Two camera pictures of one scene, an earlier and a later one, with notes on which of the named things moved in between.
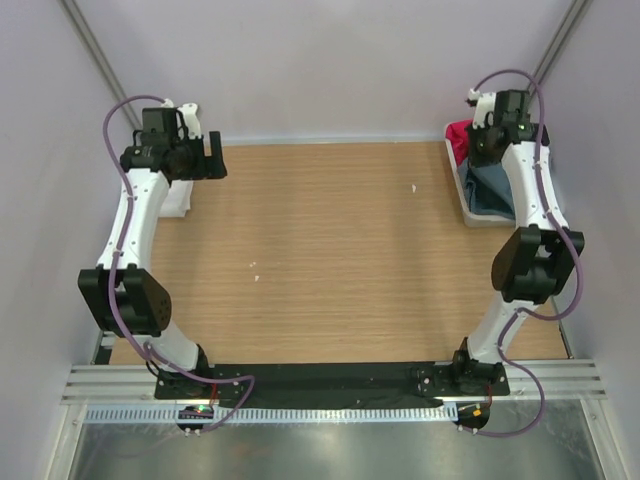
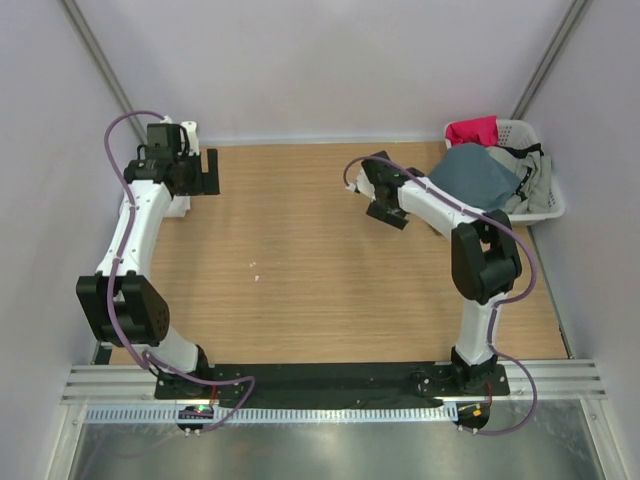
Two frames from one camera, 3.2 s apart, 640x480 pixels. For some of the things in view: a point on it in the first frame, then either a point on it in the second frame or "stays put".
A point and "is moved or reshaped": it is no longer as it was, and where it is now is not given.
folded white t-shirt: x=177 y=200 stays put
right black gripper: x=474 y=159 to x=396 y=220
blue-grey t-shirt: x=488 y=190 is moved or reshaped
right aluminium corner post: x=574 y=16 stays put
